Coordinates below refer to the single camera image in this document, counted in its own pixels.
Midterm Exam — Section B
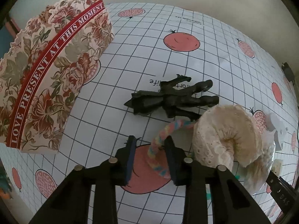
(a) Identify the pastel rainbow hair tie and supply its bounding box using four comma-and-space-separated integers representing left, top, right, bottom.
147, 118, 196, 180

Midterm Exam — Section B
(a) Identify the cream lace scrunchie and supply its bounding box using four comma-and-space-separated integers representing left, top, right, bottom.
192, 105, 263, 170

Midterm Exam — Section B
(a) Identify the black claw hand toy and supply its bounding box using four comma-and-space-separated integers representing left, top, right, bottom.
124, 74, 219, 121

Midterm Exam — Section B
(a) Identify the cotton swab bag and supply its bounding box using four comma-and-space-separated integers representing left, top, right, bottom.
237, 130, 276, 195

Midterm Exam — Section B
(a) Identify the white plastic bracket piece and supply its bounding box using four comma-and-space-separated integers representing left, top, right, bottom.
266, 113, 288, 151

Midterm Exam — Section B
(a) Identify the pomegranate grid tablecloth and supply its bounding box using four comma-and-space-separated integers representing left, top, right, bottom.
1, 3, 298, 223

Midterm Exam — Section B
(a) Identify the floral pink gift box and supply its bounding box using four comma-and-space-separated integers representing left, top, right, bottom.
1, 0, 114, 154

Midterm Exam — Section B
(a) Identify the black power adapter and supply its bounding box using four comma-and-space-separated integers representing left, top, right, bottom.
281, 62, 295, 84

